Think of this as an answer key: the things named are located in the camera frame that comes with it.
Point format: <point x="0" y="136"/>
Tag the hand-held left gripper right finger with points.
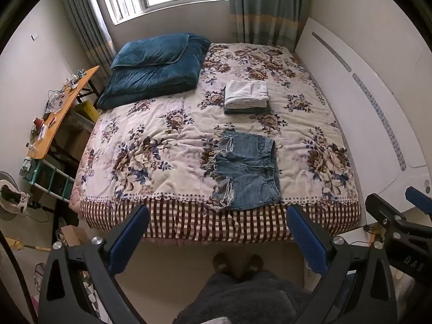
<point x="307" y="243"/>

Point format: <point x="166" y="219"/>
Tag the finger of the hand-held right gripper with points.
<point x="381" y="209"/>
<point x="418" y="197"/>

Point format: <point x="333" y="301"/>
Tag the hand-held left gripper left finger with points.
<point x="130" y="239"/>

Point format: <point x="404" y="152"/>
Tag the blue denim shorts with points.
<point x="248" y="172"/>

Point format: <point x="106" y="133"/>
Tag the folded green pants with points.
<point x="248" y="110"/>

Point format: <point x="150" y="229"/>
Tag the folded white pants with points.
<point x="246" y="91"/>

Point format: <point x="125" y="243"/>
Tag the person's right slipper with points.
<point x="253" y="263"/>

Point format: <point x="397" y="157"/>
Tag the person's slipper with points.
<point x="253" y="263"/>
<point x="222" y="263"/>

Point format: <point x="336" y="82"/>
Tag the cardboard box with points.
<point x="72" y="235"/>

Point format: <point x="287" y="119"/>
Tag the red checkered bed sheet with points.
<point x="202" y="219"/>

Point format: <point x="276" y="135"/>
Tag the person's dark fleece clothing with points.
<point x="243" y="300"/>

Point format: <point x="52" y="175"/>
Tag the person's left slipper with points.
<point x="222" y="263"/>

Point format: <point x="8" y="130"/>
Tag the green rack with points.
<point x="50" y="179"/>

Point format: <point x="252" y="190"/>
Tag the floral blanket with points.
<point x="162" y="141"/>

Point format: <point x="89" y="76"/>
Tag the white headboard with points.
<point x="364" y="91"/>

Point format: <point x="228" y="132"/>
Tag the white floor fan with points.
<point x="10" y="195"/>

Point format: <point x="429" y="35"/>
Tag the yellow box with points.
<point x="86" y="110"/>

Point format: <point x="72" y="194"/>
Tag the wooden folding table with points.
<point x="60" y="121"/>

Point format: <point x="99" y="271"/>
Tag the red cup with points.
<point x="38" y="122"/>

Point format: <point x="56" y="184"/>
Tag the folded dark blue quilt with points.
<point x="148" y="81"/>

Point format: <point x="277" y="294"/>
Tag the dark blue pillow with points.
<point x="148" y="50"/>

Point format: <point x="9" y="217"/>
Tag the grey-green curtain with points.
<point x="266" y="10"/>
<point x="87" y="23"/>

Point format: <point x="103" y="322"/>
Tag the white wall switch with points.
<point x="34" y="35"/>

